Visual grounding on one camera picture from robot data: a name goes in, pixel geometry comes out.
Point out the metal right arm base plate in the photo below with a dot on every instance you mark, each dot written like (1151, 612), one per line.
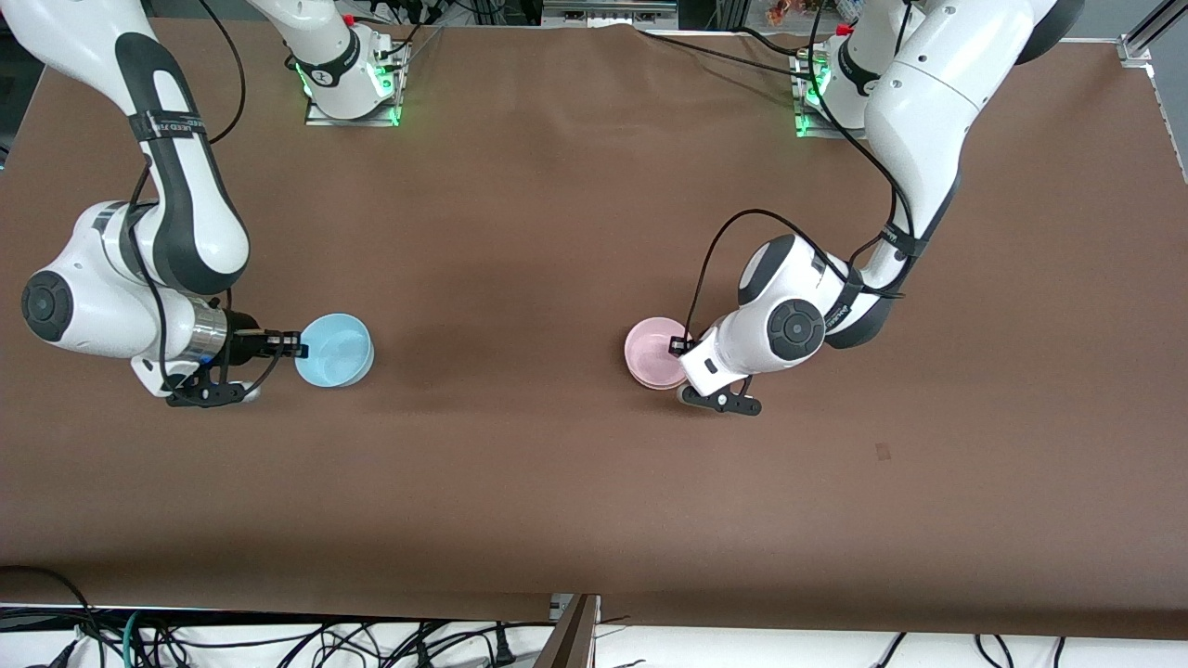
(353, 122)

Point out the orange colourful object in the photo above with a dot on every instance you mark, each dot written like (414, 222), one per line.
(784, 11)

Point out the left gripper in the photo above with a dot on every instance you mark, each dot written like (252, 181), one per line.
(678, 345)

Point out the dark aluminium beam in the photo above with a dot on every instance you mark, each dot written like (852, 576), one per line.
(571, 640)

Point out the aluminium frame post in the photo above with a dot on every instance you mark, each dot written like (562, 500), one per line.
(730, 13)

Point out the aluminium corner profile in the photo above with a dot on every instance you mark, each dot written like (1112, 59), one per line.
(1146, 37)

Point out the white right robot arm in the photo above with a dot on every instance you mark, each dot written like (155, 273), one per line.
(186, 204)

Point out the grey metal rail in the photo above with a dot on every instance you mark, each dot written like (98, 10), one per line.
(608, 14)

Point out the brown table cover sheet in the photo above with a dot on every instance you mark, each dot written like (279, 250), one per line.
(557, 232)

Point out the blue bowl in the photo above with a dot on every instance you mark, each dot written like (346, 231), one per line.
(339, 351)

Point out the pink bowl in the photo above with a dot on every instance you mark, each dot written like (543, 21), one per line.
(650, 353)

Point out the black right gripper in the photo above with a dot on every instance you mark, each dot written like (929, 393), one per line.
(245, 338)

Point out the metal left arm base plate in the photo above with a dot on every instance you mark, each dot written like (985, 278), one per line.
(826, 132)

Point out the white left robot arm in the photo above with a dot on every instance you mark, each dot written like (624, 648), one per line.
(928, 102)

